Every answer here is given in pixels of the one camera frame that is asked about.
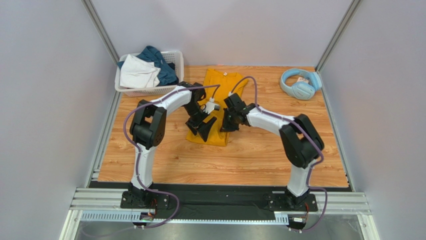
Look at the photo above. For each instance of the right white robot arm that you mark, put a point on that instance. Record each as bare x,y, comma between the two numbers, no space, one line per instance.
301,142

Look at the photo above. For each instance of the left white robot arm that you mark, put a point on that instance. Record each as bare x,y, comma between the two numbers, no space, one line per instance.
147,131

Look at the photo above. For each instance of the teal t shirt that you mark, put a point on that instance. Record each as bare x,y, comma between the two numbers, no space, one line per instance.
167,75

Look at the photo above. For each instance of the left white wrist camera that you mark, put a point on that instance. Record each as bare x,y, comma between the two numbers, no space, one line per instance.
211,106

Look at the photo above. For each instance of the aluminium frame rail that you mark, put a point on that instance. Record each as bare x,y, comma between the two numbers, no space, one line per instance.
332,203

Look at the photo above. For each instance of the white plastic laundry basket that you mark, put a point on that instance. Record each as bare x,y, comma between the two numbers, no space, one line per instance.
173,56

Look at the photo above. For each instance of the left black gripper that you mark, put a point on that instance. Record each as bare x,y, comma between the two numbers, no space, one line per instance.
203,129

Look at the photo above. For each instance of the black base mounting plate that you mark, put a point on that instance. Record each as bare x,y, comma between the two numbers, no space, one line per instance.
250,213

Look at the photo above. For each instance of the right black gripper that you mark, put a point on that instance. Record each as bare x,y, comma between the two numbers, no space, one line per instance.
231,118

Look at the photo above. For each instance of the white slotted cable duct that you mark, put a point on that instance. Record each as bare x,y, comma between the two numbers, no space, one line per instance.
135,217

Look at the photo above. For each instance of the white t shirt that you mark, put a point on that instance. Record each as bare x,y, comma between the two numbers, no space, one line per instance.
136,73

